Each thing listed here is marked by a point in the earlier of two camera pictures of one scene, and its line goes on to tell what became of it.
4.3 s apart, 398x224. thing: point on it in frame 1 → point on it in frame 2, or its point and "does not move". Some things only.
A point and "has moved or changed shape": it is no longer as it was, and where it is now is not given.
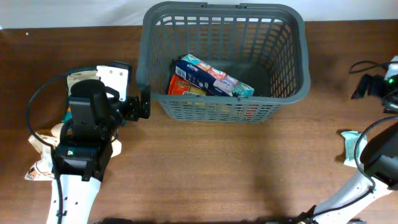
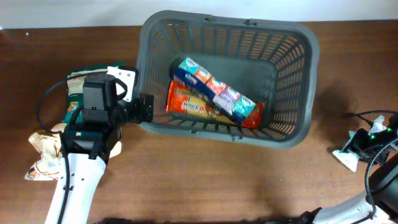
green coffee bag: (76, 74) does not move
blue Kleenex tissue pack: (190, 68) → (235, 106)
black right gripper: (375, 81) → (357, 144)
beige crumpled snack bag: (42, 169) does not move
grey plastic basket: (263, 45) has moved or changed shape
